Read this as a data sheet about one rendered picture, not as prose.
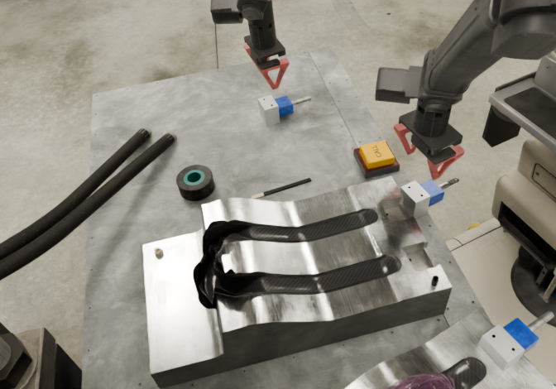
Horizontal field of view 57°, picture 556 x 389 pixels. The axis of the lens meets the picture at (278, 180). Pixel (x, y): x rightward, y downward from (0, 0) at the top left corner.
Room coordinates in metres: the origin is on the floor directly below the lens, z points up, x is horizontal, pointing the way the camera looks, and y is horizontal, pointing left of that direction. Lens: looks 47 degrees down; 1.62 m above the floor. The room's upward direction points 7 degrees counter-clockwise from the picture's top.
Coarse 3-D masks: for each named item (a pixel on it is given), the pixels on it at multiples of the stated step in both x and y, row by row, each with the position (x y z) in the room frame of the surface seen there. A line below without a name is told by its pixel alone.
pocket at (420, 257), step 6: (408, 246) 0.50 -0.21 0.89; (414, 246) 0.51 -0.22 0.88; (420, 246) 0.51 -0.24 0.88; (426, 246) 0.51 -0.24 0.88; (408, 252) 0.50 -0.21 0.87; (414, 252) 0.51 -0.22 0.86; (420, 252) 0.50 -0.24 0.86; (426, 252) 0.49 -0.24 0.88; (414, 258) 0.49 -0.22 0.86; (420, 258) 0.49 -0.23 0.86; (426, 258) 0.49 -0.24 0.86; (432, 258) 0.48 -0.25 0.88; (414, 264) 0.48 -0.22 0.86; (420, 264) 0.48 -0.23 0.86; (426, 264) 0.48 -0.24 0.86; (432, 264) 0.47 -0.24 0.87; (420, 270) 0.47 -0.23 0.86
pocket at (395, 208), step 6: (396, 198) 0.61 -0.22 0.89; (402, 198) 0.61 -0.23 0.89; (384, 204) 0.61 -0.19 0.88; (390, 204) 0.61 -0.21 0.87; (396, 204) 0.61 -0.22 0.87; (402, 204) 0.61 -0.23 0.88; (390, 210) 0.61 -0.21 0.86; (396, 210) 0.61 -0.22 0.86; (402, 210) 0.60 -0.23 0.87; (390, 216) 0.59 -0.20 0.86; (396, 216) 0.59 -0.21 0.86; (402, 216) 0.59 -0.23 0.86; (408, 216) 0.58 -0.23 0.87
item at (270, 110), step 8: (264, 104) 0.99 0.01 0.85; (272, 104) 0.99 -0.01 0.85; (280, 104) 1.00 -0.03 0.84; (288, 104) 1.00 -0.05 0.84; (264, 112) 0.97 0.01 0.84; (272, 112) 0.97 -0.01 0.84; (280, 112) 0.98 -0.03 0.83; (288, 112) 0.99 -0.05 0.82; (264, 120) 0.98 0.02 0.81; (272, 120) 0.97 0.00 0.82
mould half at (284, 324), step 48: (336, 192) 0.65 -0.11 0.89; (384, 192) 0.63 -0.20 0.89; (192, 240) 0.60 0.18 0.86; (336, 240) 0.54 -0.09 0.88; (384, 240) 0.52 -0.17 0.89; (192, 288) 0.49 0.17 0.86; (384, 288) 0.43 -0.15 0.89; (432, 288) 0.42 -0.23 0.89; (192, 336) 0.40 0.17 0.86; (240, 336) 0.37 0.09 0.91; (288, 336) 0.38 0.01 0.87; (336, 336) 0.39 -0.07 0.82
